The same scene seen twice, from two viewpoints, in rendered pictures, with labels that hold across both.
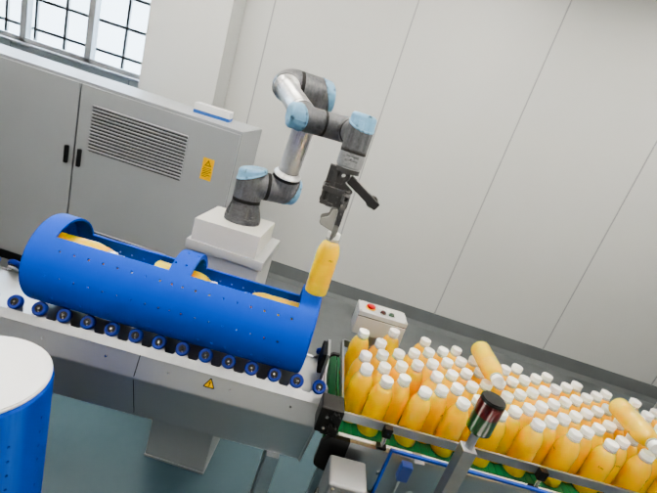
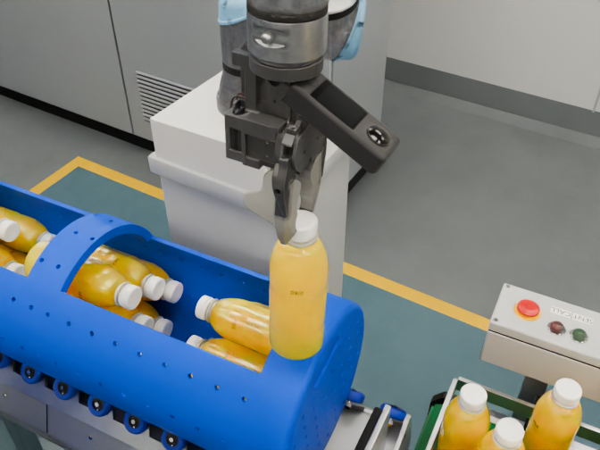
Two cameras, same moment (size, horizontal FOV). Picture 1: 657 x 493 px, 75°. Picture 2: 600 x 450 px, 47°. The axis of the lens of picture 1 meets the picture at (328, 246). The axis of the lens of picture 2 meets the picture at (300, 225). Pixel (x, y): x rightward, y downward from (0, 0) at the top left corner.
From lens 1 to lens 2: 0.79 m
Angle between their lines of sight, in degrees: 34
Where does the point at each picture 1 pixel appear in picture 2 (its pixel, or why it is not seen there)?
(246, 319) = (159, 389)
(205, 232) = (173, 145)
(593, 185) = not seen: outside the picture
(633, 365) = not seen: outside the picture
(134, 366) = (44, 417)
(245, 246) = (245, 171)
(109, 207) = (164, 38)
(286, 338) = (238, 438)
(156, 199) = not seen: hidden behind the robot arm
